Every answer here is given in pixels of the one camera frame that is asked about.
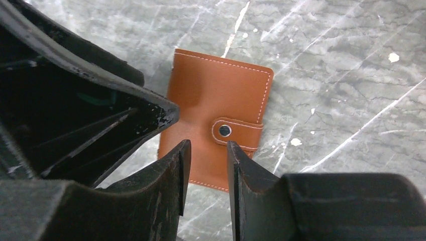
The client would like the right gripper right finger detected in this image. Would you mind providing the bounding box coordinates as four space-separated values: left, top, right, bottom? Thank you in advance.
227 141 425 240

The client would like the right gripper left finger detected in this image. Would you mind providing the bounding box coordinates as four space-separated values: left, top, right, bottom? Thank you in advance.
1 140 191 240

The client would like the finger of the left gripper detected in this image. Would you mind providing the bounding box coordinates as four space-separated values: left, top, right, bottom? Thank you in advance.
1 1 179 187

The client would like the brown leather card holder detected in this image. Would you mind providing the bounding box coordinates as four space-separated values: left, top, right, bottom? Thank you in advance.
157 49 274 192

